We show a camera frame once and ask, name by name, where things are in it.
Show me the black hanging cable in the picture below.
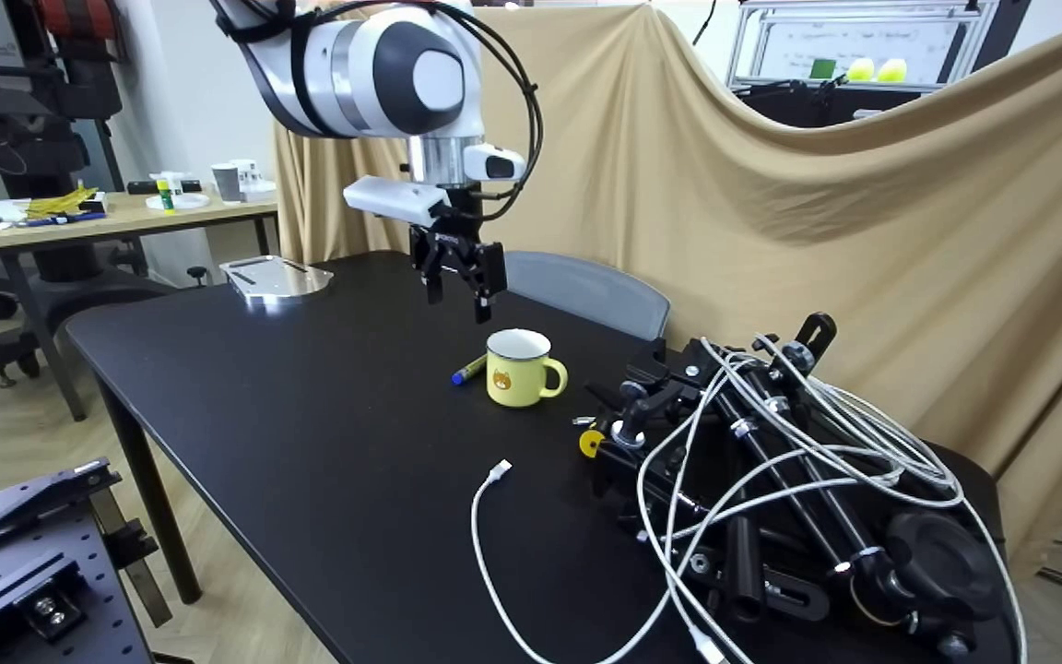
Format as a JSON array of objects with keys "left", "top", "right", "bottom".
[{"left": 690, "top": 0, "right": 724, "bottom": 52}]

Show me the black equipment rack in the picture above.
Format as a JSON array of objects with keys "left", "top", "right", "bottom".
[{"left": 0, "top": 0, "right": 129, "bottom": 238}]

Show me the small black mount block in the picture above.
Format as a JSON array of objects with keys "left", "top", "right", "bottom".
[{"left": 20, "top": 586, "right": 90, "bottom": 647}]

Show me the white looped cable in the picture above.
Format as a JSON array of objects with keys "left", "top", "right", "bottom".
[{"left": 636, "top": 333, "right": 1034, "bottom": 664}]

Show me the black office chair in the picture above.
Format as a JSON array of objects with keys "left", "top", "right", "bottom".
[{"left": 0, "top": 268, "right": 177, "bottom": 389}]

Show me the black bar on breadboard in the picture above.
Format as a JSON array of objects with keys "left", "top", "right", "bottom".
[{"left": 0, "top": 459, "right": 123, "bottom": 547}]

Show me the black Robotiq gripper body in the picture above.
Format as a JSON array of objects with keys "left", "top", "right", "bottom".
[{"left": 422, "top": 209, "right": 496, "bottom": 268}]

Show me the black tripod clamp rig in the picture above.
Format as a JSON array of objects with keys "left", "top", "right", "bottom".
[{"left": 572, "top": 311, "right": 1016, "bottom": 664}]

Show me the yellow object on desk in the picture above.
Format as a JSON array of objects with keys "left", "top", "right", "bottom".
[{"left": 21, "top": 185, "right": 109, "bottom": 229}]

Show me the yellow enamel mug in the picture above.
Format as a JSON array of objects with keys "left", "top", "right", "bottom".
[{"left": 483, "top": 326, "right": 572, "bottom": 413}]

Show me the grey chair backrest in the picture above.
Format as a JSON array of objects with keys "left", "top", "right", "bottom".
[{"left": 503, "top": 247, "right": 676, "bottom": 348}]

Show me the black table leg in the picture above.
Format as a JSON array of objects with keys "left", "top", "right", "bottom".
[{"left": 98, "top": 381, "right": 208, "bottom": 606}]

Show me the wooden desk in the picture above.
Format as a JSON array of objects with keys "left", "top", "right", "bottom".
[{"left": 0, "top": 187, "right": 282, "bottom": 420}]

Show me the black clamp with wooden stick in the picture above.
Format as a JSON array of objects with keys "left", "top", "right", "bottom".
[{"left": 86, "top": 485, "right": 177, "bottom": 632}]

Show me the aluminium framed white board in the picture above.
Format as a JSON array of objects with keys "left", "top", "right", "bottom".
[{"left": 727, "top": 0, "right": 1005, "bottom": 95}]

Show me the white cable with loose plug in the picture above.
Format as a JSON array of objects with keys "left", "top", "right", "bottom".
[{"left": 469, "top": 459, "right": 561, "bottom": 664}]

